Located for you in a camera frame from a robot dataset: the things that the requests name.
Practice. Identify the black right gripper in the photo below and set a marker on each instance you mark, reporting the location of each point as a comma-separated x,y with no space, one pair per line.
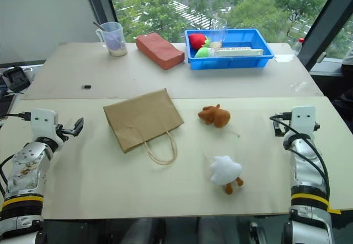
288,128

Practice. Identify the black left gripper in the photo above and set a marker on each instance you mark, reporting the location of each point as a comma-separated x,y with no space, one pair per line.
61,136

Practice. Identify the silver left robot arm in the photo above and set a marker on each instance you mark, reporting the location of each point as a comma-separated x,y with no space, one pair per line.
26,169

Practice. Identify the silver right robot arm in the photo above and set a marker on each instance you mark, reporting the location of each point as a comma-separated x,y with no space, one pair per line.
306,172

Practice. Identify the brown paper bag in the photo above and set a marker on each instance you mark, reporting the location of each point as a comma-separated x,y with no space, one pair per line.
140,117

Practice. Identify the small black dongle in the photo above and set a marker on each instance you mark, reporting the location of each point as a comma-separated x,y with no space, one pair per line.
86,87

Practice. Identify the black charger device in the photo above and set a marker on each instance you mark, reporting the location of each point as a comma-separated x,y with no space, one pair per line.
16,78

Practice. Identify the red capped plastic bottle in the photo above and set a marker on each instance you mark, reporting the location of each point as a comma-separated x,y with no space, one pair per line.
298,47

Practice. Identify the brown plush toy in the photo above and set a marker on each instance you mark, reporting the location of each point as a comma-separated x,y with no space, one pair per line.
216,116

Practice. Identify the white plush toy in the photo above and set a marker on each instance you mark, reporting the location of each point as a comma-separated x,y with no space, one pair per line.
224,169

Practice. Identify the yellow tape strip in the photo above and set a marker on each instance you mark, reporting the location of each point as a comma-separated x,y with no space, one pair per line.
335,211

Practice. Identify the blue plastic bin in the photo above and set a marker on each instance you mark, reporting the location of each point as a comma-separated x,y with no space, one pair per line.
229,62

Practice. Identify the white flat box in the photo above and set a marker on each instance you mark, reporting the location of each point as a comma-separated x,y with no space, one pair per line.
240,52

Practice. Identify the clear plastic measuring cup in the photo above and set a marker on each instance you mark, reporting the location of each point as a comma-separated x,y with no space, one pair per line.
114,38

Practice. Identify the metal stirring spoon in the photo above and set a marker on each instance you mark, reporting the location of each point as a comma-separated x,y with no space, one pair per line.
100,27

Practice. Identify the red brick block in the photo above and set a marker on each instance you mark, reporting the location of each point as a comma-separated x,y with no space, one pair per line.
160,49

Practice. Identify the green plush toy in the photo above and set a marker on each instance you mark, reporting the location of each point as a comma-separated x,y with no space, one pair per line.
204,52

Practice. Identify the clear glass cup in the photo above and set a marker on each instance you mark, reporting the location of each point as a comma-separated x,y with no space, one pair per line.
219,32

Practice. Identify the red strawberry plush toy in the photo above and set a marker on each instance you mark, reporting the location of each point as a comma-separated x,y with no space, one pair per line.
198,40

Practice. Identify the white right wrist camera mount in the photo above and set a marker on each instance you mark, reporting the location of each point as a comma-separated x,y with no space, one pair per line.
303,120

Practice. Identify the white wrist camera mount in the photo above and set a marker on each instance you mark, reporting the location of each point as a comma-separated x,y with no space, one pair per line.
303,120
42,121

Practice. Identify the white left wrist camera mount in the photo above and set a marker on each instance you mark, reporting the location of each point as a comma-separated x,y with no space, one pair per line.
42,121

